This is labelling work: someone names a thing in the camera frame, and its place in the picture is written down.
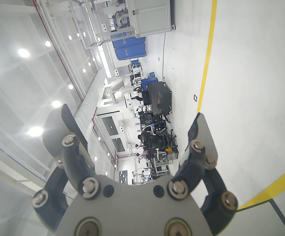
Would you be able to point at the clear panel aluminium frame enclosure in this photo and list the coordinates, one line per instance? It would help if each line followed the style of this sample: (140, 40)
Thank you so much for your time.
(95, 13)

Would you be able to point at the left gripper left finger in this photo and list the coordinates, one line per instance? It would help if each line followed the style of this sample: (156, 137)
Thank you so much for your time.
(73, 158)

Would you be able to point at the person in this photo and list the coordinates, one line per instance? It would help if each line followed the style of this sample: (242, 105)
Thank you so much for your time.
(146, 136)

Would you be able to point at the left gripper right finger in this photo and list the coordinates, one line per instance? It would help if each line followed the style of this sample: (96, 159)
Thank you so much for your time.
(196, 163)

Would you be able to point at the grey panel aluminium frame enclosure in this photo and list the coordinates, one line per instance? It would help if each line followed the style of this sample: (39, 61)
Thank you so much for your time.
(151, 3)

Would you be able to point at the black table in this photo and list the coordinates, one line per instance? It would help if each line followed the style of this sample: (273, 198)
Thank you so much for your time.
(159, 96)

